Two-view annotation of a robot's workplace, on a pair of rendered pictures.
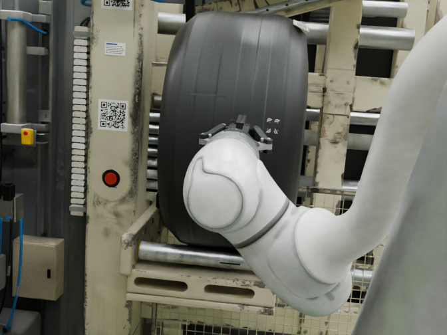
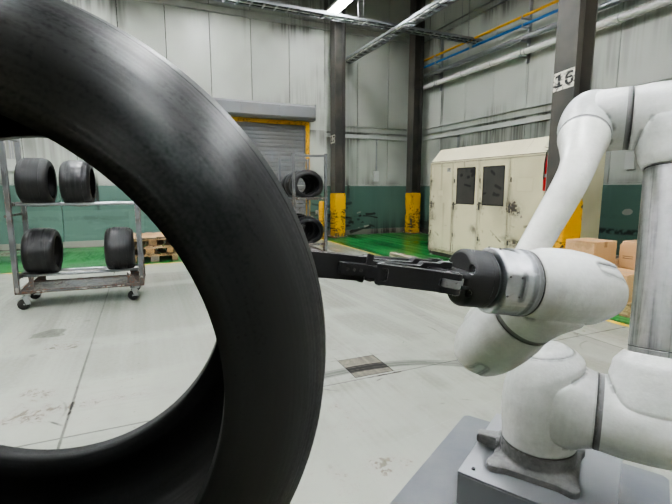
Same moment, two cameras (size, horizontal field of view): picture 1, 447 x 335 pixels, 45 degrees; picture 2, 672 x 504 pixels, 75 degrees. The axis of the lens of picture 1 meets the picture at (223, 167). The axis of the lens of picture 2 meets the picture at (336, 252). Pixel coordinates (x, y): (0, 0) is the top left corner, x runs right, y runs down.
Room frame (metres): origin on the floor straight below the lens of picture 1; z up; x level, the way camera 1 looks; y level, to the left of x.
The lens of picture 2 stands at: (1.21, 0.45, 1.34)
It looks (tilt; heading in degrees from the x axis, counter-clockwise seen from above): 8 degrees down; 251
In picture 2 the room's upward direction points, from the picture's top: straight up
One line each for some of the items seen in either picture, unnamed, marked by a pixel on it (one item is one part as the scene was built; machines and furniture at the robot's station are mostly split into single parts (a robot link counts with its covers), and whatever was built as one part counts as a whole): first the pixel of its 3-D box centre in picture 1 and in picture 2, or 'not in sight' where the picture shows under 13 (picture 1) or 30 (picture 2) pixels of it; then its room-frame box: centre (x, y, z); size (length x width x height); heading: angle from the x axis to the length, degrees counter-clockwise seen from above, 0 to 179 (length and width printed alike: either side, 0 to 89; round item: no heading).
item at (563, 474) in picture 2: not in sight; (527, 446); (0.50, -0.26, 0.76); 0.22 x 0.18 x 0.06; 128
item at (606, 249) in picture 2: not in sight; (627, 271); (-3.66, -3.14, 0.37); 1.23 x 0.84 x 0.74; 5
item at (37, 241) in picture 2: not in sight; (79, 220); (2.37, -5.41, 0.96); 1.33 x 0.64 x 1.92; 3
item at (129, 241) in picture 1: (146, 232); not in sight; (1.40, 0.20, 0.90); 0.40 x 0.03 x 0.10; 175
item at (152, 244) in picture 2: not in sight; (152, 246); (1.81, -8.67, 0.22); 1.27 x 0.90 x 0.44; 95
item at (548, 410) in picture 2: not in sight; (547, 393); (0.49, -0.23, 0.90); 0.18 x 0.16 x 0.22; 130
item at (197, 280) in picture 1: (202, 281); not in sight; (1.25, 0.03, 0.83); 0.36 x 0.09 x 0.06; 85
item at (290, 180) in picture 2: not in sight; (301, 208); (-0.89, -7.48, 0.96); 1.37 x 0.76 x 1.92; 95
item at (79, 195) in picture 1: (84, 123); not in sight; (1.37, 0.36, 1.19); 0.05 x 0.04 x 0.48; 175
